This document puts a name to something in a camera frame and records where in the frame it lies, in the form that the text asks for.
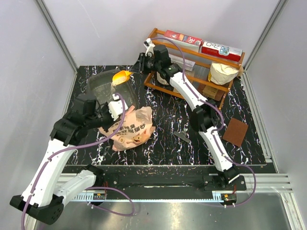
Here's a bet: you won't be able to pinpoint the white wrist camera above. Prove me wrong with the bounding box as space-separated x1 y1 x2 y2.
144 38 155 58
108 93 128 121

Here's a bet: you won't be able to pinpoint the white crumpled bag left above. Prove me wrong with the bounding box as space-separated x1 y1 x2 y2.
156 71 170 86

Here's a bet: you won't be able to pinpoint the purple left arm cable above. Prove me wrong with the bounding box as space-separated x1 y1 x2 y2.
21 93 136 230

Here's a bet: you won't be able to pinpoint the pink cat litter bag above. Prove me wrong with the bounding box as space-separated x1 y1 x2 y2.
111 106 155 151

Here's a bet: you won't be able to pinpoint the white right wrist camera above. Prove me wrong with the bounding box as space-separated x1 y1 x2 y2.
144 38 155 58

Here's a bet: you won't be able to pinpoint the yellow plastic scoop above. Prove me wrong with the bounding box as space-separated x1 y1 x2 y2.
112 70 132 86

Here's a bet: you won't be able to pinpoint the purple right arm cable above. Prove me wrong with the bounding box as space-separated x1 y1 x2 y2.
148 37 257 208

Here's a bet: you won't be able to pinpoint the orange wooden shelf rack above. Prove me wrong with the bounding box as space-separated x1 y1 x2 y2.
144 28 245 111

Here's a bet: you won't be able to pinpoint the beige cat litter pellets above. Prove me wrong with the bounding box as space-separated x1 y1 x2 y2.
110 75 129 101

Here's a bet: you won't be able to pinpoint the grey plastic litter box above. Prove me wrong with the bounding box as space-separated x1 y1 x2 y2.
86 69 141 109

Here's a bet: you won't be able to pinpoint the brown scouring pad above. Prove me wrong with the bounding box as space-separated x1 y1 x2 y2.
223 118 248 147

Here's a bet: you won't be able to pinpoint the red white toothpaste box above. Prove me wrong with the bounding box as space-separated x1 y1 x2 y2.
163 30 202 52

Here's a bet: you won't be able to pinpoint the aluminium rail frame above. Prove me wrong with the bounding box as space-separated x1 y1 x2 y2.
24 153 307 230

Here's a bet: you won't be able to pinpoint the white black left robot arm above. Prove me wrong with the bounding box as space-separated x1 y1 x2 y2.
10 93 124 229

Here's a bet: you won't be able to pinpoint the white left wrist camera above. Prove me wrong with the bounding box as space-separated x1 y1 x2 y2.
108 93 128 121

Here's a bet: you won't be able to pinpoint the white paper bag right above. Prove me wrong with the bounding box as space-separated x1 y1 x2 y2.
208 62 239 85

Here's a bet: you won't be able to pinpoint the silver grey flat box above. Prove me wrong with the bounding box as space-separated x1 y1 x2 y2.
169 54 195 71

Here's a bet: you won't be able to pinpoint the black bag clip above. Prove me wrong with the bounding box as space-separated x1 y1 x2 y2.
173 131 190 143

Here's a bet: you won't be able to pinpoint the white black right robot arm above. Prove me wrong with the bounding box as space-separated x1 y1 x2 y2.
139 42 239 190

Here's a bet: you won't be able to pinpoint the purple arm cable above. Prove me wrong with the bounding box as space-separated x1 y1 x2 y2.
21 93 136 230
148 37 257 208

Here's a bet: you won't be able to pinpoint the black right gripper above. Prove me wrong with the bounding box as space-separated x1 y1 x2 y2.
129 53 161 75

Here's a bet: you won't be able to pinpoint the red white blue box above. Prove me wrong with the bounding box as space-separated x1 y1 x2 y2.
201 41 243 62

